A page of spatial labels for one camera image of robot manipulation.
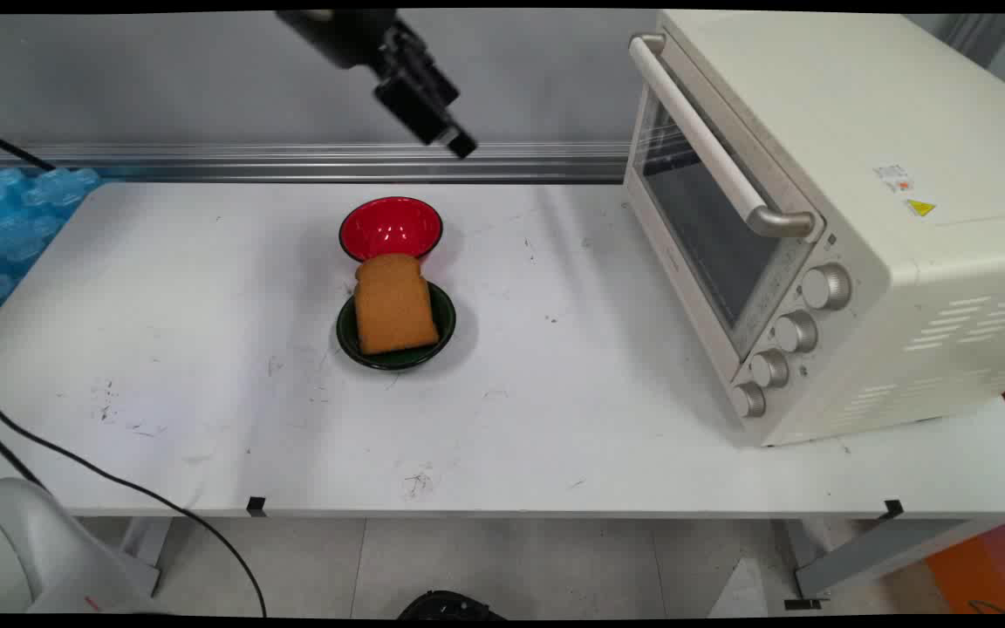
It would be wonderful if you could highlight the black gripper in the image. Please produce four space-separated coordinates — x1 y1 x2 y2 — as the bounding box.
276 10 478 160

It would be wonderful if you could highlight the oven glass door with handle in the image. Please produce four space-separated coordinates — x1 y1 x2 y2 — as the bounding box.
625 33 824 360

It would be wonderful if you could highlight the red plastic bowl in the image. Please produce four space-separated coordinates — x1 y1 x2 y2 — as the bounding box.
338 196 444 264

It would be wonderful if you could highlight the brown toast bread slice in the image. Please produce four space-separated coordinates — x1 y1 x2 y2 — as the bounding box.
352 253 441 356

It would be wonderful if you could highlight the dark green bowl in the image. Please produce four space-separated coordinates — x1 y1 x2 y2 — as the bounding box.
335 281 457 372

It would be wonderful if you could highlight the silver oven knob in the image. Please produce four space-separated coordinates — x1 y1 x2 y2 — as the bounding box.
802 263 853 311
731 383 768 420
749 350 791 390
772 311 820 354

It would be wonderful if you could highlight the blue bubble wrap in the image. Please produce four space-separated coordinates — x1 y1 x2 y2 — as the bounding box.
0 167 103 343

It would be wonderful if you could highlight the white oven label sticker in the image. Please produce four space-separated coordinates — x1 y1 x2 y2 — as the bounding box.
870 162 916 195

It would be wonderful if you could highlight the black round floor object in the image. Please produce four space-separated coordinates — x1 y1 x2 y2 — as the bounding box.
397 590 505 621

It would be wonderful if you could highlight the cream toaster oven body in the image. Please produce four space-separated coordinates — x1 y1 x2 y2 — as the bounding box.
625 10 1005 448

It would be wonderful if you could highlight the grey table leg with foot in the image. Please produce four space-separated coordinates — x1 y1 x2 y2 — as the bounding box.
783 518 1005 611

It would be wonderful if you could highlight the orange floor mat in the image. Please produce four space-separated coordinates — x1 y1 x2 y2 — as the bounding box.
925 522 1005 617

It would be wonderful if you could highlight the aluminium profile rail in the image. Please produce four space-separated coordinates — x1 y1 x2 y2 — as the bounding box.
0 141 631 185

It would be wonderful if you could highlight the long black cable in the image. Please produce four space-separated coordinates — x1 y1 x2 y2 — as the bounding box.
0 124 269 618

